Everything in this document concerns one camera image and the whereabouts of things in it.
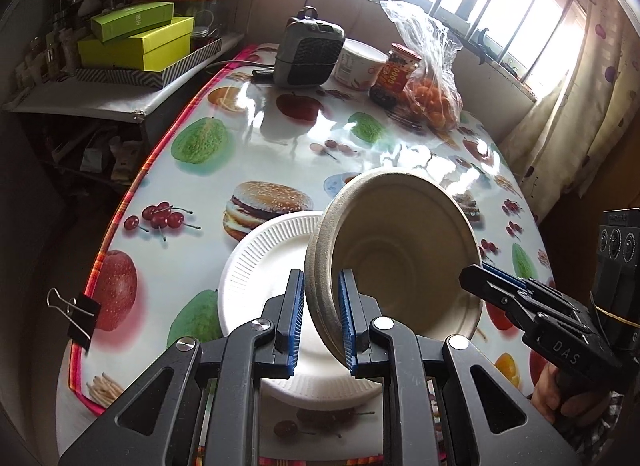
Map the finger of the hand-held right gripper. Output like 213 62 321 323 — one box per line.
480 262 571 309
459 265 552 333

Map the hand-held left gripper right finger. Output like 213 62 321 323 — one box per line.
337 270 581 466

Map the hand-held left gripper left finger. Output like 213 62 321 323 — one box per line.
57 270 306 466

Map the person's right hand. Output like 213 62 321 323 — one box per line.
531 362 623 427

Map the person's checkered clothing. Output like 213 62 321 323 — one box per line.
555 391 631 457

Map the fruit print plastic tablecloth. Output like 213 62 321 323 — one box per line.
56 43 556 466

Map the pile of oranges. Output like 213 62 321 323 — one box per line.
405 76 462 131

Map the fruit print curtain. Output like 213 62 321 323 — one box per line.
500 0 640 219

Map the black binder clip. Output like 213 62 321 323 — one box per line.
46 288 101 351

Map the glass jar with red label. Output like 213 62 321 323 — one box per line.
369 43 422 109

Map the clear plastic bag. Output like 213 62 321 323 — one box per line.
380 0 463 133

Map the white plastic tub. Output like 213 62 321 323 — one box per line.
333 38 388 91

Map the grey space heater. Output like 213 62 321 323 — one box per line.
272 6 347 90

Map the grey chevron striped box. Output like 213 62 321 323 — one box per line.
75 38 222 91

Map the white side shelf board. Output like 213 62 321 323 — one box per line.
2 58 246 124

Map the large green box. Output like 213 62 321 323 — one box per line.
77 17 194 71

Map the slim green box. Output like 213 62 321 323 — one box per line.
91 2 175 43

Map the row of small bottles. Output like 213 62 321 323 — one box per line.
15 0 91 81

